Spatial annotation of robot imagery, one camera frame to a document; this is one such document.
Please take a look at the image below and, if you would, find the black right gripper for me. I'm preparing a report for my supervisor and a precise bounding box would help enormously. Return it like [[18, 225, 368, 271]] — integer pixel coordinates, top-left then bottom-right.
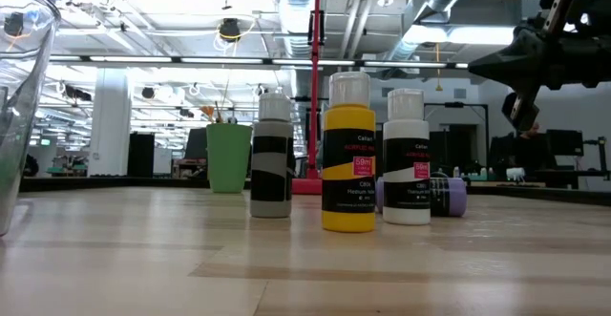
[[470, 0, 596, 132]]

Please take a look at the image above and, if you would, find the purple paint bottle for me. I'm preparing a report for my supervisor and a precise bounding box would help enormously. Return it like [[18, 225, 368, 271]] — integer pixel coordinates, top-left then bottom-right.
[[375, 176, 468, 219]]

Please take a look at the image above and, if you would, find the pale grey paint bottle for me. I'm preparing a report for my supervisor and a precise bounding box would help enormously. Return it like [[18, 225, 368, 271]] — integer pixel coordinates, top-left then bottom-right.
[[382, 88, 432, 226]]

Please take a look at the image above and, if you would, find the yellow paint bottle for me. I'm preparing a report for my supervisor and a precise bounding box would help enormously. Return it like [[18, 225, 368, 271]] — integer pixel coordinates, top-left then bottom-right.
[[321, 71, 377, 234]]

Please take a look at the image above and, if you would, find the person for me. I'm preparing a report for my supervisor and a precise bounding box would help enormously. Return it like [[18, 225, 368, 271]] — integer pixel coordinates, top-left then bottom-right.
[[490, 122, 548, 181]]

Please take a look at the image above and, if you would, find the black monitor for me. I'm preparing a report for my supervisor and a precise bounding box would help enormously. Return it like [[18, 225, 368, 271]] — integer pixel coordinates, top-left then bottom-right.
[[546, 128, 585, 158], [183, 127, 209, 160]]

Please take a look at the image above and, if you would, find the red desk lamp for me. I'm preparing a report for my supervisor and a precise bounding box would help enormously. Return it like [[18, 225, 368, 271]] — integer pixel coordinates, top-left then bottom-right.
[[291, 0, 327, 196]]

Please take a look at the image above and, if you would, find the green cup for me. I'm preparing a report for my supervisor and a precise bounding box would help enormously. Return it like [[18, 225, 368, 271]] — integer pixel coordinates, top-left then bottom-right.
[[205, 122, 253, 194]]

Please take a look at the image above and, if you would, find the black cabinet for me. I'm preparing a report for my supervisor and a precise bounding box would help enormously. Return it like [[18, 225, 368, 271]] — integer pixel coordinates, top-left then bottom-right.
[[127, 131, 156, 178]]

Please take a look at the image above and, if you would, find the white building pillar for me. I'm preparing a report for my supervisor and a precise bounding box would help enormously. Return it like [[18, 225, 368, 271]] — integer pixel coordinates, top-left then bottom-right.
[[88, 66, 134, 178]]

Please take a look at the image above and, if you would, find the clear plastic tray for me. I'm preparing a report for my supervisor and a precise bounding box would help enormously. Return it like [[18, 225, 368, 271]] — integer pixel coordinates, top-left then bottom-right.
[[0, 0, 62, 237]]

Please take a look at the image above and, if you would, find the black frame stand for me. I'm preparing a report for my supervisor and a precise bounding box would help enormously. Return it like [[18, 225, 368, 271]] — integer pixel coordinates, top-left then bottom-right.
[[423, 100, 490, 167]]

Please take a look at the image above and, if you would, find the yellow hanging cord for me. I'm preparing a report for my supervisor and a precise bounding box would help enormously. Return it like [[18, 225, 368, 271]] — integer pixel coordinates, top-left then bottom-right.
[[433, 42, 443, 93]]

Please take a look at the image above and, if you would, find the black overhead frame beam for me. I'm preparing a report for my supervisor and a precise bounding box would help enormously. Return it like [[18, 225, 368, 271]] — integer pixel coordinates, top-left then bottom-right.
[[47, 53, 472, 73]]

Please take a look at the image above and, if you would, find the ceiling cable reel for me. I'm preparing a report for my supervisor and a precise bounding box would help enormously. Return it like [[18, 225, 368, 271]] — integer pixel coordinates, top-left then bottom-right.
[[218, 16, 242, 43]]

